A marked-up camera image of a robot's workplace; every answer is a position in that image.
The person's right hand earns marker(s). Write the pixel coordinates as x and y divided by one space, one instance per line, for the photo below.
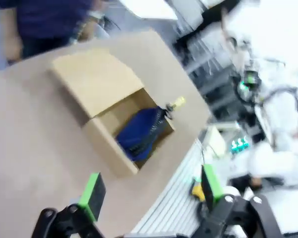
14 50

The aluminium table frame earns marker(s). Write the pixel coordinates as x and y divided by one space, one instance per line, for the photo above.
178 198

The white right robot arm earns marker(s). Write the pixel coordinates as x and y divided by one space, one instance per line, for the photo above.
270 49

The navy campus zipper pouch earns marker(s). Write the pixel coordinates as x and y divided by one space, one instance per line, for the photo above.
139 129

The brown cardboard box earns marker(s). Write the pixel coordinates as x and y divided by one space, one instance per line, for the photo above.
96 79

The white table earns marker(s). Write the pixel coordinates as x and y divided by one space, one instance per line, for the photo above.
151 10

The device with green lights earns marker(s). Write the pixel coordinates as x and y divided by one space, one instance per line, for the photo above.
239 145

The small yellow black device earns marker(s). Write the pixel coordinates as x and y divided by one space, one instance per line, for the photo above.
198 193

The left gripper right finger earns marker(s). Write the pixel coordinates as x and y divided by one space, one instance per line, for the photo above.
213 188

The yellow black utility knife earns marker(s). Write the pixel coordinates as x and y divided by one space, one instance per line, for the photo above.
175 105

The white wristband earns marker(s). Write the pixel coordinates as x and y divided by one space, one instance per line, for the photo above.
96 15

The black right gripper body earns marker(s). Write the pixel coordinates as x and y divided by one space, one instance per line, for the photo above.
249 88

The person in purple jacket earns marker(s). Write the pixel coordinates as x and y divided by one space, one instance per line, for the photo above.
52 17

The person's left hand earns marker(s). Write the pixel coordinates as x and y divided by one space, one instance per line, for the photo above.
87 29

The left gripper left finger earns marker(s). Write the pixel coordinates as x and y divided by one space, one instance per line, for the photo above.
92 196

